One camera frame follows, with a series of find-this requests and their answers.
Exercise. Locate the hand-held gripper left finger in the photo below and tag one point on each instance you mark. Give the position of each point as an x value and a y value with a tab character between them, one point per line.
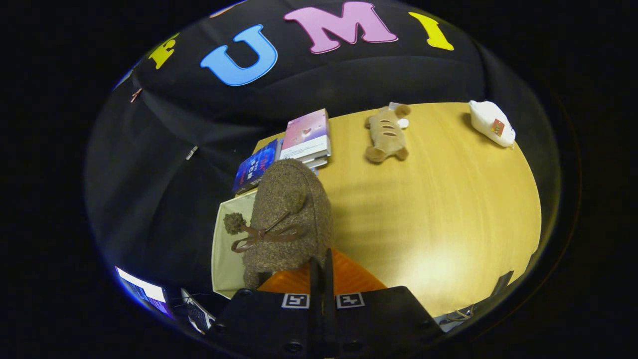
279	319

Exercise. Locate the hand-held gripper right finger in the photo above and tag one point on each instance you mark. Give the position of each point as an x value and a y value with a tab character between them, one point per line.
379	319

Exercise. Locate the cream fabric storage box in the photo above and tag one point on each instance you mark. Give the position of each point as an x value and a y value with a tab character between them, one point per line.
227	259

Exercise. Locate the brown fuzzy shoe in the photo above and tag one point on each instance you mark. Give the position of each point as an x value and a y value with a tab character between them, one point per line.
289	199

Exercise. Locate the black keyboard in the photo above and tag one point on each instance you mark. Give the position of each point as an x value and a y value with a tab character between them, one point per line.
199	315

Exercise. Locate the lit computer monitor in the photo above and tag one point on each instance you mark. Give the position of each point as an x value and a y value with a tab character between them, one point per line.
147	291

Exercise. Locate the dark blue book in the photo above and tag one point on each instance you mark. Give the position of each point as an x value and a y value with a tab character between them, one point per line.
254	167

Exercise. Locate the dark cover book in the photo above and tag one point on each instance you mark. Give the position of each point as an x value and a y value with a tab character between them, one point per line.
317	162

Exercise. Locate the black backdrop cloth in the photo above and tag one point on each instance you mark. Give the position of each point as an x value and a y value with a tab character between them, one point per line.
149	199

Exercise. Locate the tan bread plush toy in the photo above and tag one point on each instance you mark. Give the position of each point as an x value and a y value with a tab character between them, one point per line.
386	134

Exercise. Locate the white cloth clip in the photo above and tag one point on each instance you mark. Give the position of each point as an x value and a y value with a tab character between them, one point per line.
191	152

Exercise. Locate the pink cover book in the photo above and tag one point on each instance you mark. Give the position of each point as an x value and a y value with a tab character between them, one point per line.
306	132

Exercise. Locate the white packet with red label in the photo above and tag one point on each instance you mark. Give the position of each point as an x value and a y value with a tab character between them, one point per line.
483	119

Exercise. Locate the copper cloth clip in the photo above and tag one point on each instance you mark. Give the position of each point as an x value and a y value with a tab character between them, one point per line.
135	94

